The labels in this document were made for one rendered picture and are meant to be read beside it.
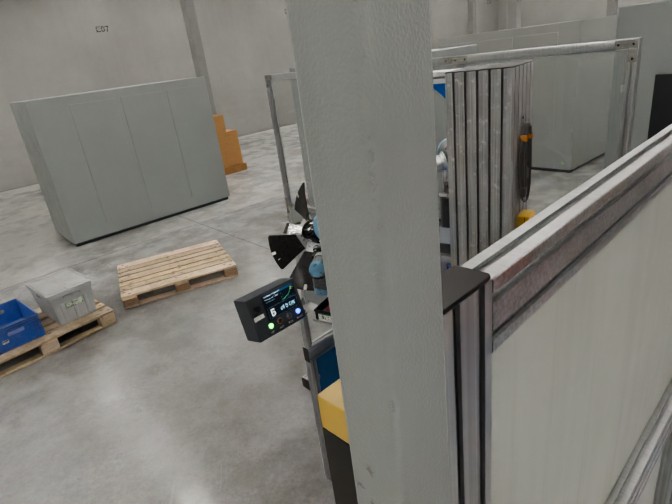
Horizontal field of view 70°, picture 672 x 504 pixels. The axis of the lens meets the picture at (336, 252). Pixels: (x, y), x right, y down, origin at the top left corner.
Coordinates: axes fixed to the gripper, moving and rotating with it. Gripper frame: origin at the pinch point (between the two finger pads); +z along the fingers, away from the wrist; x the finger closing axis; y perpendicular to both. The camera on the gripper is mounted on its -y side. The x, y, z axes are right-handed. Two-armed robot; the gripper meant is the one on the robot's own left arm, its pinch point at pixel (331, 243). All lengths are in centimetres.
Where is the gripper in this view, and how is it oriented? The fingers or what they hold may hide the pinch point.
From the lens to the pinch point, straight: 266.1
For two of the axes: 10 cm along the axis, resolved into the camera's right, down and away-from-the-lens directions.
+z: 1.5, -3.9, 9.1
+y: -9.6, 1.5, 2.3
